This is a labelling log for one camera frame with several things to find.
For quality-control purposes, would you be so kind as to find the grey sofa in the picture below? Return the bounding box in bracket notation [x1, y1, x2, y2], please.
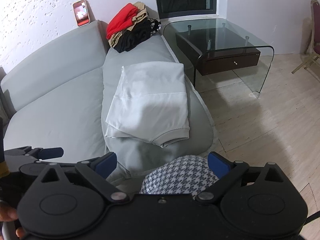
[1, 21, 217, 193]

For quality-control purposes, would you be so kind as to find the black garment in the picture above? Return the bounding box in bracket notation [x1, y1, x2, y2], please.
[113, 17, 161, 53]

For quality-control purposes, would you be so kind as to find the red garment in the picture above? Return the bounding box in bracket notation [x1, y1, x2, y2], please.
[106, 3, 139, 40]

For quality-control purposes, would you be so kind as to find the red smartphone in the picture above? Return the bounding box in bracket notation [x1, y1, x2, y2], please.
[73, 0, 91, 27]

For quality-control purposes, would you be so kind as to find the glass side table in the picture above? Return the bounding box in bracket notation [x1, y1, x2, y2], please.
[163, 18, 274, 97]

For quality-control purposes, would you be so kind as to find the person's left hand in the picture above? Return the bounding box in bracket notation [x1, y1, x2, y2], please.
[1, 201, 25, 239]

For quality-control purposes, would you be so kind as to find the white hooded sweatshirt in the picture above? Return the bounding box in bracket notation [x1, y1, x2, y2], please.
[105, 61, 190, 148]

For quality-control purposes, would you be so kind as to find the maroon metal chair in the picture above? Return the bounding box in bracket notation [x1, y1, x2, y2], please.
[291, 0, 320, 74]

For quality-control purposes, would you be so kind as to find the beige garment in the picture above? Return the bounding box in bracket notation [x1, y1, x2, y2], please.
[108, 2, 149, 48]

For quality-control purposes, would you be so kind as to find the houndstooth patterned cushion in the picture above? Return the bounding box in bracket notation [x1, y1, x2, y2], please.
[140, 155, 219, 196]

